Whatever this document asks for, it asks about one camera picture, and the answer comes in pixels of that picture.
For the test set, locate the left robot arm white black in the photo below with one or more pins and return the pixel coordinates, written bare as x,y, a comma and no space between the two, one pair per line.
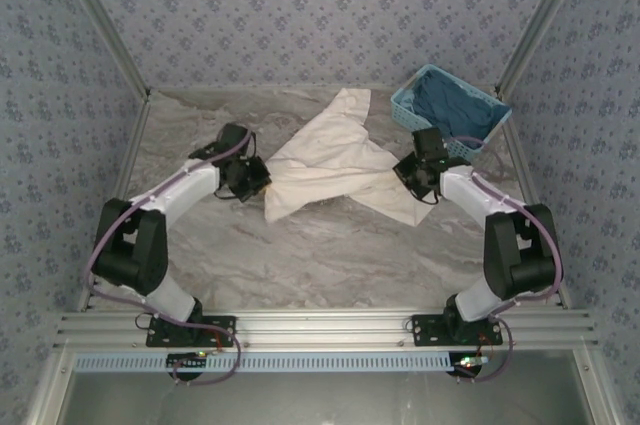
150,255

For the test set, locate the blue t-shirt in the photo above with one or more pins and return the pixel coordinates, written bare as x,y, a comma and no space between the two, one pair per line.
450,105

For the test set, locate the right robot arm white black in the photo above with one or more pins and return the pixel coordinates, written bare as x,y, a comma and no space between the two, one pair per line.
520,265

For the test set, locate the controller circuit board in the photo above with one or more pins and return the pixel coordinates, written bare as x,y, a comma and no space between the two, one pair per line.
185,362
470,364

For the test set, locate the right controller circuit board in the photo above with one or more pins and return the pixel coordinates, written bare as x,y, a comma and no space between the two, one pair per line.
470,364

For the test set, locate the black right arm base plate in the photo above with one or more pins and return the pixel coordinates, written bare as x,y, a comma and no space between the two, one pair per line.
425,332

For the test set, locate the left controller circuit board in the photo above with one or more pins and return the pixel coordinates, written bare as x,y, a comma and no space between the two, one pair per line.
185,362

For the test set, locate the aluminium mounting rail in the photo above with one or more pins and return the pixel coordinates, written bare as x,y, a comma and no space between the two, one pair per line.
320,327

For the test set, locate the white t-shirt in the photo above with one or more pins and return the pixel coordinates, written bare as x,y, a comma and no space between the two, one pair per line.
325,160

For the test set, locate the aluminium frame post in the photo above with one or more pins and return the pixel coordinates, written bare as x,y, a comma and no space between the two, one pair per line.
100,25
545,20

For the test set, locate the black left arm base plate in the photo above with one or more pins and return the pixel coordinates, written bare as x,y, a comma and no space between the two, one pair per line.
165,337

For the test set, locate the blue plastic basket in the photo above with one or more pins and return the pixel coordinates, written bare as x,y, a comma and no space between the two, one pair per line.
400,107

